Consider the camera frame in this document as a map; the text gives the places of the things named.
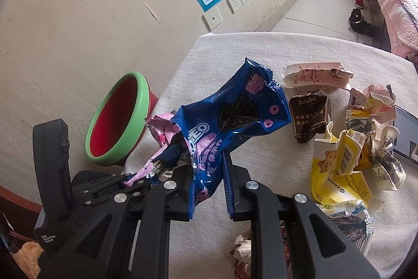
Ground blue cookie wrapper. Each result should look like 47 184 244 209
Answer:
170 57 293 221

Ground smartphone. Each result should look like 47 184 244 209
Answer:
392 105 418 167

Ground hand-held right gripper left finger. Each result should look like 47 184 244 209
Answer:
39 164 194 279

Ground flattened pink milk carton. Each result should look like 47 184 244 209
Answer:
282 62 354 90

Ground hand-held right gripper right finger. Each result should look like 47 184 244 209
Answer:
224 150 381 279

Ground crumpled white red wrapper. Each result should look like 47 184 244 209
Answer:
227 220 293 279

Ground pink foil wrapper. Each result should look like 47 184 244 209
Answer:
123 112 193 188

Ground yellow bear print carton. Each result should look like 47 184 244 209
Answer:
310 122 374 211

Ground crumpled pink white carton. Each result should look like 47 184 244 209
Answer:
348 84 398 123

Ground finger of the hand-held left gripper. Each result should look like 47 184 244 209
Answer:
83 183 153 213
70 170 127 194

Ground dark brown snack wrapper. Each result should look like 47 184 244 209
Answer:
288 89 331 144

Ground white table cloth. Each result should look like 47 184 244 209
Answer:
122 32 418 279

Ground tan fuzzy cloth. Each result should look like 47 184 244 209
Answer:
15 241 44 268

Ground red bin with green rim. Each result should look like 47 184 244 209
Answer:
85 71 160 167

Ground black white illustrated wrapper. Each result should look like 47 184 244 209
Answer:
369 124 407 191

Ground small yellow foil wrapper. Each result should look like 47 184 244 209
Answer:
345 106 374 136

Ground bed with pink blanket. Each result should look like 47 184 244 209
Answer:
362 0 418 62

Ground black shoe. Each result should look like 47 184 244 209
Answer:
349 8 365 24
351 21 375 36

